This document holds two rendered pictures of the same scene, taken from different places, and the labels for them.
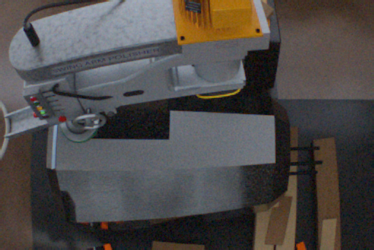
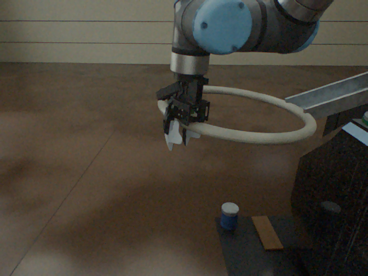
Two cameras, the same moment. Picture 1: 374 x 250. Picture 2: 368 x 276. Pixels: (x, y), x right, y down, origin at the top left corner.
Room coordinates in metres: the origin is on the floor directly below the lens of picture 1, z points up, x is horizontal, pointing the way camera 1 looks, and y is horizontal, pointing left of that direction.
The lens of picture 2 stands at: (0.27, 1.48, 1.19)
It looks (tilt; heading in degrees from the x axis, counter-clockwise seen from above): 26 degrees down; 349
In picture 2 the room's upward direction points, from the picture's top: straight up
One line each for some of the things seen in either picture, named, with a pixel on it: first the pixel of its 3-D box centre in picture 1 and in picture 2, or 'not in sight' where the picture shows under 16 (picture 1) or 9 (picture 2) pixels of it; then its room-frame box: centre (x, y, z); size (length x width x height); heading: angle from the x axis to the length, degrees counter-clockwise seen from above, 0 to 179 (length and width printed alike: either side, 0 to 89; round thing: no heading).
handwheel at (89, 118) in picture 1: (88, 113); not in sight; (0.88, 0.39, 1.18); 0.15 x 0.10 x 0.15; 89
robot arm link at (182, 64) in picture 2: not in sight; (190, 63); (0.89, 1.33, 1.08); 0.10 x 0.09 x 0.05; 119
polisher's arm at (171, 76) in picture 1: (147, 67); not in sight; (0.98, 0.11, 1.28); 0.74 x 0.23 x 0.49; 89
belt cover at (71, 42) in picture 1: (126, 31); not in sight; (0.99, 0.15, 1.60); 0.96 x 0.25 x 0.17; 89
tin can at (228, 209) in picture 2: not in sight; (229, 216); (1.40, 0.95, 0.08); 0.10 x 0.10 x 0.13
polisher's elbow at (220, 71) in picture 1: (216, 50); not in sight; (0.99, -0.16, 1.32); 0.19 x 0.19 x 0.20
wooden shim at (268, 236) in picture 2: not in sight; (265, 231); (1.30, 0.76, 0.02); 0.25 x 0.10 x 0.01; 173
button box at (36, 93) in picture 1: (39, 104); not in sight; (0.89, 0.58, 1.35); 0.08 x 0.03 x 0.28; 89
